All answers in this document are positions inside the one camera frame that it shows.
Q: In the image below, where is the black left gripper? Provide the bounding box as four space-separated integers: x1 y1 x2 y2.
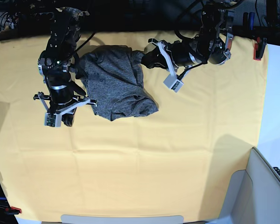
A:
141 41 209 70

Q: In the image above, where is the blue handled tool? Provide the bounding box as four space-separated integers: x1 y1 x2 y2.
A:
243 12 255 31

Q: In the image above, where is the red black clamp right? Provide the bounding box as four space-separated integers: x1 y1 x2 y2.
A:
253 37 267 61

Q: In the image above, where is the red black clamp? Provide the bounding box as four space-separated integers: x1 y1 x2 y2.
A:
253 37 267 61
4 207 22 215

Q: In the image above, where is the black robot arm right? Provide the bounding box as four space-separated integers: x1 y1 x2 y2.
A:
34 7 90 127

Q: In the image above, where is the white plastic bin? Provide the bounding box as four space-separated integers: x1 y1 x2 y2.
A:
217 148 280 224

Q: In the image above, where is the grey tray edge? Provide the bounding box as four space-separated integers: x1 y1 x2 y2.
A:
61 215 184 224

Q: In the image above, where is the red black clamp left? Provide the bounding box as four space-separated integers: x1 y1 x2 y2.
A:
4 207 22 215

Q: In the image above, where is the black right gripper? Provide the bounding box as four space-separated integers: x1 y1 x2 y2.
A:
45 77 86 127

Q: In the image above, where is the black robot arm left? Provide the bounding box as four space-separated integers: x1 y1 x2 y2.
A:
161 2 232 68

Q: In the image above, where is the yellow table cloth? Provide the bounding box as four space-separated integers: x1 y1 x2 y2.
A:
0 36 268 222

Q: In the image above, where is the grey long-sleeve T-shirt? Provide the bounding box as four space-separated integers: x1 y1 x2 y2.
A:
78 45 158 121

